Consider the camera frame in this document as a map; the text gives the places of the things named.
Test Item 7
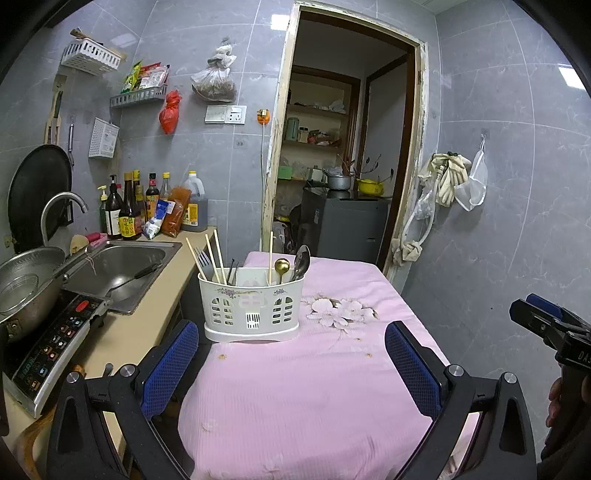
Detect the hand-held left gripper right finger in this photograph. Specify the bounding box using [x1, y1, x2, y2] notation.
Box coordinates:
[385, 320, 539, 480]

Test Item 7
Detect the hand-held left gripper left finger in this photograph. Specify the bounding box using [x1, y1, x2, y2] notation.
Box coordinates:
[46, 320, 200, 480]

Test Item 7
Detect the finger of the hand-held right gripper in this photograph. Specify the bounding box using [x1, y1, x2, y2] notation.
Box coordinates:
[526, 294, 591, 330]
[510, 300, 583, 352]

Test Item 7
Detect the white utensil holder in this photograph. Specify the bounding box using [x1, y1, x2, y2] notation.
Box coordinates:
[198, 267, 306, 343]

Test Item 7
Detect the steel fork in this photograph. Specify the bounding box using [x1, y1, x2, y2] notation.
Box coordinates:
[194, 247, 215, 281]

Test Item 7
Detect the steel spoon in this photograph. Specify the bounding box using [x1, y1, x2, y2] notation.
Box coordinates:
[292, 244, 311, 283]

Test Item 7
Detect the person's right hand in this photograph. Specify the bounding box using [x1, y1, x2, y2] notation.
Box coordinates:
[547, 379, 565, 428]

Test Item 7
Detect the beige kitchen counter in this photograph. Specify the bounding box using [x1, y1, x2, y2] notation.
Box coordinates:
[0, 226, 218, 462]

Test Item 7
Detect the steel sink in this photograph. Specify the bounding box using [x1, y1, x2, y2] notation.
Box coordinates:
[60, 240, 183, 315]

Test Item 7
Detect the pink floral tablecloth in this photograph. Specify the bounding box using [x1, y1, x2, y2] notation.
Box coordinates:
[178, 251, 481, 480]

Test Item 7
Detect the knotted beige cloth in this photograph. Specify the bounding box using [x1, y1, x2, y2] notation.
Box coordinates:
[392, 239, 423, 267]

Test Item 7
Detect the induction cooker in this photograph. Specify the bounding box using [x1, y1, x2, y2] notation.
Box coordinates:
[4, 288, 112, 418]

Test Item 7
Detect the blue white pouch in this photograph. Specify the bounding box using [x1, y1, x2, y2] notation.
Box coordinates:
[144, 200, 169, 240]

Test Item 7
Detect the large soy sauce bottle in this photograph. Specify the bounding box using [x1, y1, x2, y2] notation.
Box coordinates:
[118, 173, 141, 241]

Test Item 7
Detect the clear plastic bag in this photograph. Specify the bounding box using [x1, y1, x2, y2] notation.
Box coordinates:
[414, 182, 437, 220]

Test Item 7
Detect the steel wok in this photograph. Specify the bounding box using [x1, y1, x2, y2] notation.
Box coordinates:
[0, 246, 70, 342]

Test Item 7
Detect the dark grey cabinet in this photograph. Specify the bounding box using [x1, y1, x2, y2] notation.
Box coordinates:
[300, 187, 391, 266]

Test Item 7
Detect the large dark oil jug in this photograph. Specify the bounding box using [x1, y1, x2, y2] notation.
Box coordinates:
[181, 171, 208, 232]

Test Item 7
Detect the dark pump bottle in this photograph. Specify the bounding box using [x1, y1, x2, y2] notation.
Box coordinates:
[104, 175, 123, 238]

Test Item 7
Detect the red label sauce bottle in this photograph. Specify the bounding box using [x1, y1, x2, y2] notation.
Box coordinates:
[145, 173, 159, 222]

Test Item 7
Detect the yellow cap sauce bottle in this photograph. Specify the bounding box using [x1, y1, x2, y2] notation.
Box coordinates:
[133, 170, 145, 222]

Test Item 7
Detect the steel faucet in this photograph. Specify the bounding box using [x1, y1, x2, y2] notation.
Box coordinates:
[41, 192, 89, 250]

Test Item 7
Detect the steel pot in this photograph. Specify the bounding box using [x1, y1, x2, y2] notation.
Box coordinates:
[323, 168, 354, 191]

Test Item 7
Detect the black round pan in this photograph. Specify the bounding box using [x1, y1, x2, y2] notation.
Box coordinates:
[7, 144, 74, 254]

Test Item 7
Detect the red plastic bag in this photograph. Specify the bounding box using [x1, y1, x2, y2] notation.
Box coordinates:
[159, 90, 182, 136]

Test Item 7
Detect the wooden shelf unit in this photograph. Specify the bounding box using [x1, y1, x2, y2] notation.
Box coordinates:
[277, 65, 361, 185]

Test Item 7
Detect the clear bag of dried goods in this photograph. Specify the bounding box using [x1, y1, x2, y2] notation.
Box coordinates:
[191, 37, 238, 103]

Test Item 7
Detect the yellow green snack packet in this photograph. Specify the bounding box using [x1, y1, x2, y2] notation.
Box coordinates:
[121, 62, 141, 93]

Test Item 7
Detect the red snack packet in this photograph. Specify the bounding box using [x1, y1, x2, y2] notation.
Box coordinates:
[139, 65, 168, 89]

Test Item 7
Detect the white power cable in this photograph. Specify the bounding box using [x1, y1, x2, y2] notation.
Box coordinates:
[260, 124, 269, 199]

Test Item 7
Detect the white wall holder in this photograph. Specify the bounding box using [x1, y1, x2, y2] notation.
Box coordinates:
[89, 117, 121, 160]

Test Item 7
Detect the worn white door frame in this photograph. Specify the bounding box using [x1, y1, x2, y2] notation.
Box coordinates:
[261, 2, 428, 282]

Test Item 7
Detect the wall switch socket panel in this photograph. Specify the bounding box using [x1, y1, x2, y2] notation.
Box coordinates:
[205, 104, 247, 125]

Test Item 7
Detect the grey wall shelf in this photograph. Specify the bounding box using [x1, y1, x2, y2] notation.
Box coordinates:
[110, 85, 168, 109]

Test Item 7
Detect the white wall basket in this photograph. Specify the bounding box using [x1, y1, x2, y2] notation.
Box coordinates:
[61, 39, 122, 77]

